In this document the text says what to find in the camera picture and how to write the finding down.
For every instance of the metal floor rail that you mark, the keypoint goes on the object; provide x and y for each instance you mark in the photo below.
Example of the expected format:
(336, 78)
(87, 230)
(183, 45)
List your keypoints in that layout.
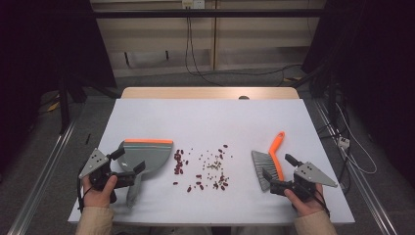
(368, 196)
(42, 182)

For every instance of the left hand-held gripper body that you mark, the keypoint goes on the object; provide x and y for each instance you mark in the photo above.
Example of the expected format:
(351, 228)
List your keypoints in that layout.
(94, 163)

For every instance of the wooden table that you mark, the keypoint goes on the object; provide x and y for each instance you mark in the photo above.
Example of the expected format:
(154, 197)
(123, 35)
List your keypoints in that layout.
(195, 93)

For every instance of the beige wooden cabinet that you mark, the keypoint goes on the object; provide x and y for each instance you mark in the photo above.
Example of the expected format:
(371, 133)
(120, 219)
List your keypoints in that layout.
(261, 36)

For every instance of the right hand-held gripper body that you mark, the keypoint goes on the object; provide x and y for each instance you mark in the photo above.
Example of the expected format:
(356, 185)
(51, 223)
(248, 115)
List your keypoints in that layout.
(308, 174)

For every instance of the dark curtain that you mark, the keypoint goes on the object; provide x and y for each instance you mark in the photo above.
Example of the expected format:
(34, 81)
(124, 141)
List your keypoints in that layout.
(32, 39)
(385, 49)

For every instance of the grey dustpan with orange lip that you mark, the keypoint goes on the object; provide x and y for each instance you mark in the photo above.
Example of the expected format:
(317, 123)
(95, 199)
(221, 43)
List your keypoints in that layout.
(153, 156)

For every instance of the dark round table grommet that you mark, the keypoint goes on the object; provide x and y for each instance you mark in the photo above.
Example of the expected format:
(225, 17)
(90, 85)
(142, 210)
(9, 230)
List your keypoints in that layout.
(243, 97)

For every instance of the person's left hand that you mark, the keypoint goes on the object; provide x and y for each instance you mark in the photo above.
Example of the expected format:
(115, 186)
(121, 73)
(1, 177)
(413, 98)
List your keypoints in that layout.
(98, 197)

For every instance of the small black stick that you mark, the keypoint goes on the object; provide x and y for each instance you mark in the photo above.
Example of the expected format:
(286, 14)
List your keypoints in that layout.
(87, 138)

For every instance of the orange brush with grey bristles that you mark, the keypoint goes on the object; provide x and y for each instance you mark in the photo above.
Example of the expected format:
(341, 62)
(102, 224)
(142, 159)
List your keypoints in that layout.
(266, 166)

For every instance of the white wall socket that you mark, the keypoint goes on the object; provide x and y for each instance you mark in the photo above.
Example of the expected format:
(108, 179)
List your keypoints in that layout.
(193, 3)

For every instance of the white power strip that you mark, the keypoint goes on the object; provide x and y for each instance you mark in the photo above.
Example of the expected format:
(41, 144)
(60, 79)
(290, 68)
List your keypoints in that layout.
(343, 142)

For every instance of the red kidney beans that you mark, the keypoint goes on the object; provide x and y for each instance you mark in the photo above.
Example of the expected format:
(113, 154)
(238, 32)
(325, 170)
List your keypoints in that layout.
(177, 157)

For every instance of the yellow floor tape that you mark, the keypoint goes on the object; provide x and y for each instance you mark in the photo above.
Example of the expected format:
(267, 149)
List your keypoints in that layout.
(292, 79)
(54, 106)

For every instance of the small green beans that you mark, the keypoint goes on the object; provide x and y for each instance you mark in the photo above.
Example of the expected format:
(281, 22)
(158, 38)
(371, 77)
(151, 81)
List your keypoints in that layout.
(215, 165)

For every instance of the person's right hand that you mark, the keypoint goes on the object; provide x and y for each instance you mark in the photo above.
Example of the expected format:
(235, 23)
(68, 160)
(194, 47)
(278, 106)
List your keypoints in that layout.
(310, 206)

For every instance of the black metal stand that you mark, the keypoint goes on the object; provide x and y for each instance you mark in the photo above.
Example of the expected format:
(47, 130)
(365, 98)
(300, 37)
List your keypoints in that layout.
(332, 98)
(63, 107)

